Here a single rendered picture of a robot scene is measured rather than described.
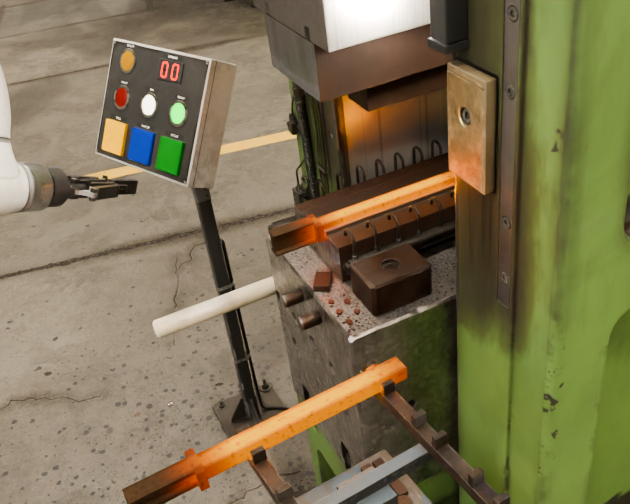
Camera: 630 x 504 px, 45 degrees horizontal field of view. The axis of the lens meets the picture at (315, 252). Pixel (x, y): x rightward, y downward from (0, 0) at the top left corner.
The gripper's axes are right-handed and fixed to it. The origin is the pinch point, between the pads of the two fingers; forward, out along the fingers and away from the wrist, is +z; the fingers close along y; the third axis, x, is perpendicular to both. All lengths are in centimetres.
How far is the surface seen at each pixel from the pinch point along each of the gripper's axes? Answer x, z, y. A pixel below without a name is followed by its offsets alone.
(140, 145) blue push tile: 6.5, 14.9, -11.4
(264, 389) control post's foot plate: -70, 83, -6
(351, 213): 7.9, 9.9, 48.3
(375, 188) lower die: 12, 21, 46
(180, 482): -24, -40, 59
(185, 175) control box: 3.6, 14.0, 4.2
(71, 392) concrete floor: -90, 58, -65
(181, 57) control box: 27.9, 15.2, -4.2
